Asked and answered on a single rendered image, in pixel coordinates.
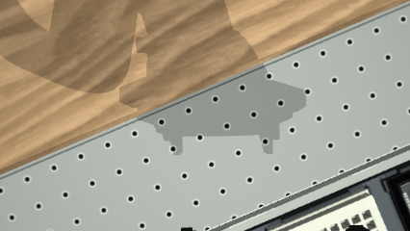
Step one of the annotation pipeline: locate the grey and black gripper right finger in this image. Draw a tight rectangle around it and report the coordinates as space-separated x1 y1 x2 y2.
345 225 370 231

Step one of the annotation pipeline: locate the grey perforated base plate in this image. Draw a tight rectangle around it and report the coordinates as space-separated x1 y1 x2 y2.
0 1 410 231

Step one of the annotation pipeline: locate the black well plate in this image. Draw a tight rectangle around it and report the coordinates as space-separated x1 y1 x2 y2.
384 169 410 231

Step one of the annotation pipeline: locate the white well plate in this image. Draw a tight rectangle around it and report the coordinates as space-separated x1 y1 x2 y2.
268 188 387 231

